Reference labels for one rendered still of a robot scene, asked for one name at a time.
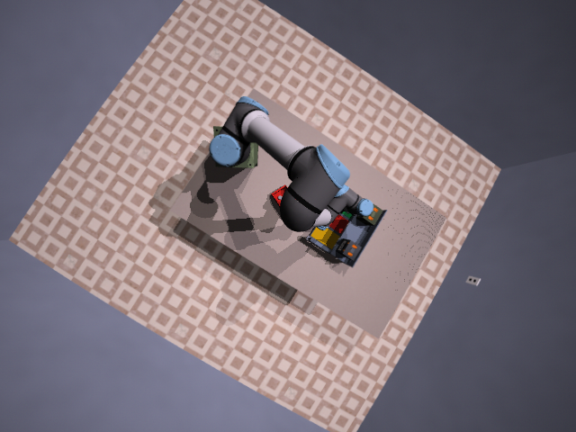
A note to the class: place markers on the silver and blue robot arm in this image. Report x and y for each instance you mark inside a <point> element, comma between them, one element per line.
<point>316,174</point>

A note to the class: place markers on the red bin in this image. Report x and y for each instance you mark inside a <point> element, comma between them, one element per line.
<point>278,192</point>

